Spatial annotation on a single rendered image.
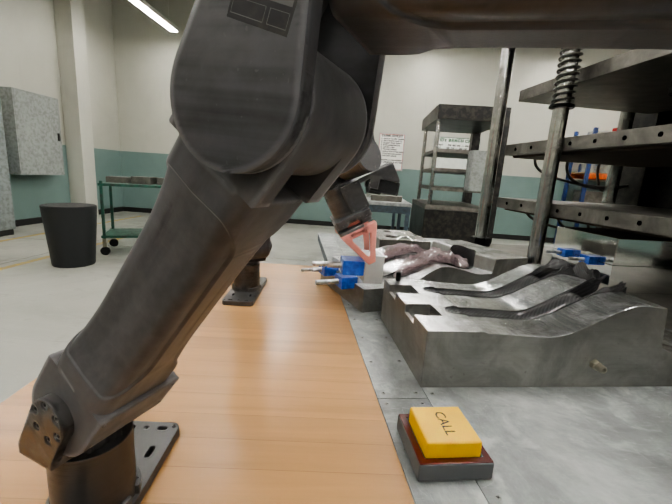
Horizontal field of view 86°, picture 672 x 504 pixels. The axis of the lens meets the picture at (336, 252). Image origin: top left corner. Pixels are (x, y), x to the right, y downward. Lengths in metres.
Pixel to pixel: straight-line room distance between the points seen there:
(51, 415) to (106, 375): 0.06
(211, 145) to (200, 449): 0.37
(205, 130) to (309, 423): 0.39
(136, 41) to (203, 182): 9.26
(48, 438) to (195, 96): 0.26
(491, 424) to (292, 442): 0.25
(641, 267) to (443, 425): 1.14
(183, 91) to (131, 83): 9.17
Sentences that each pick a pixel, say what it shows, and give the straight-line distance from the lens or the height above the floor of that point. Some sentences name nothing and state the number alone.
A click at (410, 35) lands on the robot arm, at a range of 0.18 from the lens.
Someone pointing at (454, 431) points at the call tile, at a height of 0.84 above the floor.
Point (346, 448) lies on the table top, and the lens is 0.46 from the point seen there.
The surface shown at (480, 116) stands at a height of 1.93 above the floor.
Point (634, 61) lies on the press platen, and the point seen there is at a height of 1.50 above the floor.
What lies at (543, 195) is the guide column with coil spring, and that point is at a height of 1.07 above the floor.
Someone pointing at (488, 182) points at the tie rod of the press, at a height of 1.11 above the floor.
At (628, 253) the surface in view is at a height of 0.92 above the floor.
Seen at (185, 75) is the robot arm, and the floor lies 1.13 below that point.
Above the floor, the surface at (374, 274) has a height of 0.92.
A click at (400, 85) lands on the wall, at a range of 8.01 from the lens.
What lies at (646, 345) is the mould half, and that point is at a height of 0.87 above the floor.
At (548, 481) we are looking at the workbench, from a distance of 0.50.
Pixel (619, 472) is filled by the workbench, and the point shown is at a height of 0.80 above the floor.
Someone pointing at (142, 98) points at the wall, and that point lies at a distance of 9.18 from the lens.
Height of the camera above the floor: 1.10
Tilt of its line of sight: 12 degrees down
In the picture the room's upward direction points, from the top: 4 degrees clockwise
